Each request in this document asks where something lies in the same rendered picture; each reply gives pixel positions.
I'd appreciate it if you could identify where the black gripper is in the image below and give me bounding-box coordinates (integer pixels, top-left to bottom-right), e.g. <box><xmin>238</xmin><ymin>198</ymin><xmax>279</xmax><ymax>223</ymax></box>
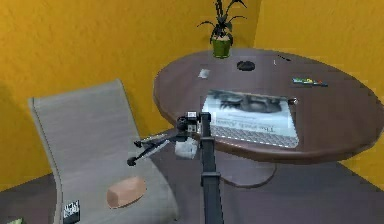
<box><xmin>126</xmin><ymin>115</ymin><xmax>191</xmax><ymax>167</ymax></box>

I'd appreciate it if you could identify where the grey armchair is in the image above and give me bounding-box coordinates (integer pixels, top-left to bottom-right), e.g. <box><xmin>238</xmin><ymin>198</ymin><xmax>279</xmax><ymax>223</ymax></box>
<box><xmin>27</xmin><ymin>78</ymin><xmax>180</xmax><ymax>224</ymax></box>

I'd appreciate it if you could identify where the pale grey crumpled lump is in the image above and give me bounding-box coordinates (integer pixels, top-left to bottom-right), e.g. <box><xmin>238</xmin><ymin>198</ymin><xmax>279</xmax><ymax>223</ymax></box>
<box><xmin>174</xmin><ymin>136</ymin><xmax>200</xmax><ymax>160</ymax></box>

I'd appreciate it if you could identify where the black and white box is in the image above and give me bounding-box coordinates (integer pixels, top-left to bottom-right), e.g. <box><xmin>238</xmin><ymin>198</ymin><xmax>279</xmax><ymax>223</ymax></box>
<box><xmin>62</xmin><ymin>199</ymin><xmax>81</xmax><ymax>224</ymax></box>

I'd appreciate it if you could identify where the grey newspaper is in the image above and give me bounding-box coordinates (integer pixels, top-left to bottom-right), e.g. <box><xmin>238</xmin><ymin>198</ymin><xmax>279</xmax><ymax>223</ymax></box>
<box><xmin>201</xmin><ymin>88</ymin><xmax>300</xmax><ymax>149</ymax></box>

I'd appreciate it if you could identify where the small black round dish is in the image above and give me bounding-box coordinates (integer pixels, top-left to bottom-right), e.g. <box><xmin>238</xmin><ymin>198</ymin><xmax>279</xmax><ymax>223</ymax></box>
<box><xmin>236</xmin><ymin>60</ymin><xmax>256</xmax><ymax>72</ymax></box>

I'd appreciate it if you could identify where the house plant in green pot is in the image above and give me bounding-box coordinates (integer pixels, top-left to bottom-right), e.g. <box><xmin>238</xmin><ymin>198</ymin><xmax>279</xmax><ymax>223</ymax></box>
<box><xmin>196</xmin><ymin>0</ymin><xmax>248</xmax><ymax>59</ymax></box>

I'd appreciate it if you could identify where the round brown table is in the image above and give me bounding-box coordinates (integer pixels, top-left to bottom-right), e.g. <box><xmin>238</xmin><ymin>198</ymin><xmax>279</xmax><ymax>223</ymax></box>
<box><xmin>152</xmin><ymin>48</ymin><xmax>384</xmax><ymax>189</ymax></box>

